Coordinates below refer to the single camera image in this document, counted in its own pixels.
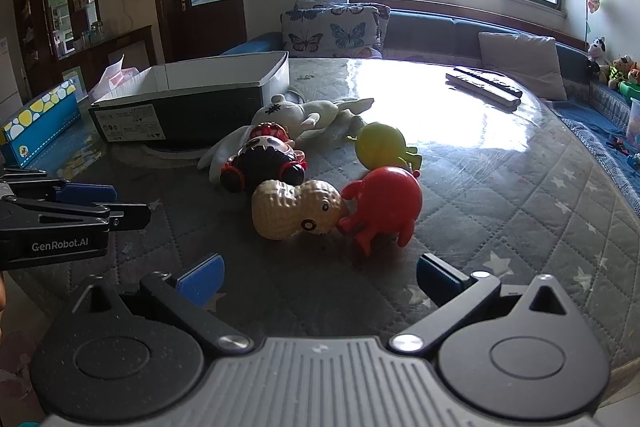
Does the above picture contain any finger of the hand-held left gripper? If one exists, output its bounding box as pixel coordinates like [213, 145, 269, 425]
[0, 196, 152, 234]
[0, 167, 119, 204]

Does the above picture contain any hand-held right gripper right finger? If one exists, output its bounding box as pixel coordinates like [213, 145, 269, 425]
[390, 252, 583, 355]

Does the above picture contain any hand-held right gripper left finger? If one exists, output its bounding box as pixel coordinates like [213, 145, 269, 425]
[71, 253, 253, 356]

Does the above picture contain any red round toy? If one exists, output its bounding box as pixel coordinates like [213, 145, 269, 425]
[336, 166, 423, 253]

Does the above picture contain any brown round toy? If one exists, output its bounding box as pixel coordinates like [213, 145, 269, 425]
[251, 179, 346, 242]

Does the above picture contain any white cardboard box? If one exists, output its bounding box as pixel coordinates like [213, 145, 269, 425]
[89, 51, 291, 152]

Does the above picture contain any red and black doll toy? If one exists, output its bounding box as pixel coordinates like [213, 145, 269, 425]
[220, 122, 308, 195]

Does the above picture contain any yellow-green round toy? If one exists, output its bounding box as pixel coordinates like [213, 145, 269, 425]
[347, 122, 423, 172]

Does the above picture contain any blue box with yellow dots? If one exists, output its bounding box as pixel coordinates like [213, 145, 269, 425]
[0, 74, 82, 168]

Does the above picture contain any pink paper bag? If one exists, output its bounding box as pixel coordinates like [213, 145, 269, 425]
[87, 54, 146, 100]

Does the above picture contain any white appliance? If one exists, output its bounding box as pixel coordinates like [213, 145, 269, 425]
[0, 37, 24, 108]

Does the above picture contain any dark wooden cabinet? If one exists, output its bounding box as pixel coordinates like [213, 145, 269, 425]
[12, 0, 156, 108]

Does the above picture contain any black remote control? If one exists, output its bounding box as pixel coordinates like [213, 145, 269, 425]
[452, 66, 523, 100]
[446, 72, 519, 110]

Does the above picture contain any plain white pillow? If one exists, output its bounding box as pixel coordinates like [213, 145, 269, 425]
[477, 32, 568, 102]

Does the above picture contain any clear plastic container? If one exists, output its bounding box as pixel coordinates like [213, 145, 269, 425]
[627, 97, 640, 148]

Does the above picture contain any butterfly print pillow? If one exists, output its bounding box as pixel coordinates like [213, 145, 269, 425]
[281, 5, 381, 58]
[294, 0, 392, 52]

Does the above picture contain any black and white plush toy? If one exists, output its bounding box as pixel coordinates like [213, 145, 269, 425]
[586, 37, 607, 75]

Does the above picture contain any orange plush toy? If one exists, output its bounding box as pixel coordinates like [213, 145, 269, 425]
[606, 55, 632, 88]

